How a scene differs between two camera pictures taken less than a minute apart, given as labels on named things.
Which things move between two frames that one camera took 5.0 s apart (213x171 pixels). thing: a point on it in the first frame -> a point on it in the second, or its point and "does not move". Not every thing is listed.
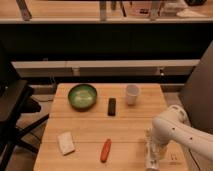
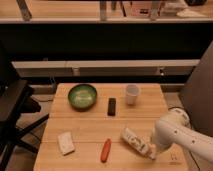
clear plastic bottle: [151, 151] -> [146, 145]
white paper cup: [132, 91] does not move
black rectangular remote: [111, 106] does not move
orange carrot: [105, 150] does not move
